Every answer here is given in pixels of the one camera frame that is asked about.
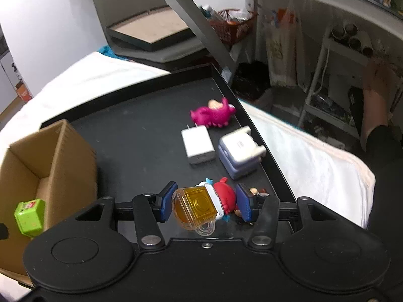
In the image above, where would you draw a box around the person's black trouser leg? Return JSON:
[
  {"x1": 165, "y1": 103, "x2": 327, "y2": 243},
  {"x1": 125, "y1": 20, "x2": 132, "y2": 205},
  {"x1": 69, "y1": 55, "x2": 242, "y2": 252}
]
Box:
[{"x1": 365, "y1": 124, "x2": 403, "y2": 236}]

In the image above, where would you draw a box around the cardboard box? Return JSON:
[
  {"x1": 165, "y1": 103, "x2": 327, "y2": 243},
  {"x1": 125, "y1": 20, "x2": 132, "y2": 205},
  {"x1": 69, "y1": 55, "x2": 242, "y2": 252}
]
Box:
[{"x1": 0, "y1": 119, "x2": 98, "y2": 287}]

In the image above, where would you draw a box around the cardboard tube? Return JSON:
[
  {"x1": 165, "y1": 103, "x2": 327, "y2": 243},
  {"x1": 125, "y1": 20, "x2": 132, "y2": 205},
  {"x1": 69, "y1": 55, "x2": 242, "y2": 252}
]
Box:
[
  {"x1": 343, "y1": 20, "x2": 361, "y2": 38},
  {"x1": 348, "y1": 34, "x2": 370, "y2": 51},
  {"x1": 360, "y1": 39, "x2": 377, "y2": 58},
  {"x1": 330, "y1": 22, "x2": 347, "y2": 40}
]

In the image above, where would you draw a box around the person's bare foot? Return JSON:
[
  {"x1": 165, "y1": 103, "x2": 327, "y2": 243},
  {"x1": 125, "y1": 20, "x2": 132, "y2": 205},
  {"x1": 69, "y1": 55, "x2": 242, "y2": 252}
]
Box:
[{"x1": 360, "y1": 60, "x2": 394, "y2": 152}]

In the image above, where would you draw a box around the black tray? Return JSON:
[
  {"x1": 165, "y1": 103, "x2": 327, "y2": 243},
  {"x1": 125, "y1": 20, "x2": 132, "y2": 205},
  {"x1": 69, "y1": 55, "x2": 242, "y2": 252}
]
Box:
[{"x1": 39, "y1": 63, "x2": 298, "y2": 236}]

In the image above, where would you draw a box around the white metal rack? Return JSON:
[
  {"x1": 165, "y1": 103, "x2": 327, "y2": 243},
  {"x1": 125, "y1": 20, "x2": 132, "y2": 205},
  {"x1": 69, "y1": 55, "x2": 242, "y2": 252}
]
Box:
[{"x1": 297, "y1": 27, "x2": 375, "y2": 142}]

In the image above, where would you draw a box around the printed white plastic bag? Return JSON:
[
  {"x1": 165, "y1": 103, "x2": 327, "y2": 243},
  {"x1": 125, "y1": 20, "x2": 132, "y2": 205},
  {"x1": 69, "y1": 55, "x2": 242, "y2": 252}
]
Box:
[{"x1": 264, "y1": 0, "x2": 304, "y2": 89}]

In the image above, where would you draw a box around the turquoise cloth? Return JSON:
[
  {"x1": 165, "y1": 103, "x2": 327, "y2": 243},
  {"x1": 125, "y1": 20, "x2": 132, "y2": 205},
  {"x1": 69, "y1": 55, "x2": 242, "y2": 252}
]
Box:
[{"x1": 97, "y1": 46, "x2": 118, "y2": 58}]

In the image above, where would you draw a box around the black frame with brown board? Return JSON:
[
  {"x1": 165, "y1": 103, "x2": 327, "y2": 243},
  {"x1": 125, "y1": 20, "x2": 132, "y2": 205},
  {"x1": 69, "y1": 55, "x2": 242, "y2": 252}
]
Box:
[{"x1": 105, "y1": 8, "x2": 202, "y2": 52}]

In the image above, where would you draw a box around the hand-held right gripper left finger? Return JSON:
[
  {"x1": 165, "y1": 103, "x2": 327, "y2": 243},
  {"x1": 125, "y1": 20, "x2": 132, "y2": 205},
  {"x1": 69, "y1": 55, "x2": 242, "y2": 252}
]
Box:
[{"x1": 75, "y1": 181, "x2": 179, "y2": 250}]

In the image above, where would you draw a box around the white charger plug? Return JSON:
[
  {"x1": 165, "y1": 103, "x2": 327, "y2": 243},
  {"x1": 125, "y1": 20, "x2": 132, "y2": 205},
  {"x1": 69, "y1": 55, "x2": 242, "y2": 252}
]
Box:
[{"x1": 181, "y1": 125, "x2": 216, "y2": 166}]

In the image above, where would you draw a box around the orange box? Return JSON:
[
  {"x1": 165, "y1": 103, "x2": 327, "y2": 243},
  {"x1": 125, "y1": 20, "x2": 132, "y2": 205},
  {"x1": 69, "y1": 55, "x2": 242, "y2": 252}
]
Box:
[{"x1": 16, "y1": 83, "x2": 33, "y2": 103}]

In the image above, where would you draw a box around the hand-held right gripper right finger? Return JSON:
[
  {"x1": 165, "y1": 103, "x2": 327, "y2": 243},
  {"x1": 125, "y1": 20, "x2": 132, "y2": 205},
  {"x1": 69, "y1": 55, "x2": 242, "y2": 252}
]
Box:
[{"x1": 236, "y1": 182, "x2": 335, "y2": 249}]

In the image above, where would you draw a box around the red plastic basket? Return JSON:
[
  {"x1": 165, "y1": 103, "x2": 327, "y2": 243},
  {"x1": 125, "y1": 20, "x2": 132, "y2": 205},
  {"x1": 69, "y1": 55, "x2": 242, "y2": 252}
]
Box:
[{"x1": 208, "y1": 9, "x2": 259, "y2": 46}]

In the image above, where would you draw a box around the lilac box with white top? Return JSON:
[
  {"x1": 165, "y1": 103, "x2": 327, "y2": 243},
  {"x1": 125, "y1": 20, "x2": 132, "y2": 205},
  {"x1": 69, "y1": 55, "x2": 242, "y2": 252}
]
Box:
[{"x1": 218, "y1": 126, "x2": 267, "y2": 180}]

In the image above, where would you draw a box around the red-haired figurine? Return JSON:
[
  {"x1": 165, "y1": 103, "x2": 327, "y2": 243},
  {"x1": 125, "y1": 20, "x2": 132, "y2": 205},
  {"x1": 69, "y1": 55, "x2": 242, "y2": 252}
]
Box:
[{"x1": 171, "y1": 178, "x2": 269, "y2": 237}]

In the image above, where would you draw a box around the black plastic bag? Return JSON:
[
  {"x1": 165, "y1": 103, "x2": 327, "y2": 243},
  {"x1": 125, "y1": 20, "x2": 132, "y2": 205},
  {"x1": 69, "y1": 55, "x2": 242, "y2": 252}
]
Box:
[{"x1": 231, "y1": 61, "x2": 273, "y2": 101}]

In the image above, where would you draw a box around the green toy cube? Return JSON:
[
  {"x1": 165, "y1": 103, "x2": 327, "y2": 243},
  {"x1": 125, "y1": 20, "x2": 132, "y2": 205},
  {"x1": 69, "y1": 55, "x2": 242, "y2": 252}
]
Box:
[{"x1": 14, "y1": 198, "x2": 45, "y2": 238}]

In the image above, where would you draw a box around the pink bear toy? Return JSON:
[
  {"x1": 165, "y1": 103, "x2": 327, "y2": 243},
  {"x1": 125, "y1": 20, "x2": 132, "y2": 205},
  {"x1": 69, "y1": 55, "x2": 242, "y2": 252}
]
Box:
[{"x1": 190, "y1": 97, "x2": 237, "y2": 129}]

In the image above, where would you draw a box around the white blanket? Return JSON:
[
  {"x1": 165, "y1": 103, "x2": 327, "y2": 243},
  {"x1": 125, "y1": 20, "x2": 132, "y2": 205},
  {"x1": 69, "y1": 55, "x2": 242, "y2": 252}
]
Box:
[{"x1": 0, "y1": 51, "x2": 377, "y2": 302}]

